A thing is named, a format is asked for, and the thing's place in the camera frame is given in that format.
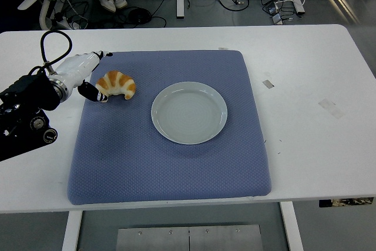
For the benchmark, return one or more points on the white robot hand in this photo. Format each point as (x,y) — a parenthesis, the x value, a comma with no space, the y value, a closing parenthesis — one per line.
(75,67)

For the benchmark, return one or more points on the orange striped croissant bread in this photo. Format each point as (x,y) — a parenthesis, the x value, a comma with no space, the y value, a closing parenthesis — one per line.
(119,82)

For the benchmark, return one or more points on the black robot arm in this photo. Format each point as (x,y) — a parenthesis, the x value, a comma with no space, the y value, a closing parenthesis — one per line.
(26,92)

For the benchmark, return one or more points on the pale grey round plate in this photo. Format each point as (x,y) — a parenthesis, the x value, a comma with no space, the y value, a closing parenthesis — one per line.
(189,114)

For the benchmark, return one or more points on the blue quilted mat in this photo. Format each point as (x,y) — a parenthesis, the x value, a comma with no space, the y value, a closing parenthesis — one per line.
(132,160)

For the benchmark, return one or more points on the tiny clear tape piece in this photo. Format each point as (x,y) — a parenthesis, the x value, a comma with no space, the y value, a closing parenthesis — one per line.
(223,48)

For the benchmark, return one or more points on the white table leg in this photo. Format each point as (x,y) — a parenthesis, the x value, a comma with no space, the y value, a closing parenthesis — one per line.
(292,227)
(72,230)

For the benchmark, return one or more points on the small grey tape strip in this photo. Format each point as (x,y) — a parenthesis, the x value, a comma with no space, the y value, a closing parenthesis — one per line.
(268,84)

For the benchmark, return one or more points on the grey power adapter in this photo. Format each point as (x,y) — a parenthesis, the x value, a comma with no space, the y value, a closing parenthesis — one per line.
(277,19)

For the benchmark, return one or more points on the large clear tape strip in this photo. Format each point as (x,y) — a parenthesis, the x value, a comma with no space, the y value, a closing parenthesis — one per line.
(331,108)

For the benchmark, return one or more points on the black table control panel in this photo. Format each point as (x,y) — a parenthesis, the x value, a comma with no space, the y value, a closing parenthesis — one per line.
(343,202)

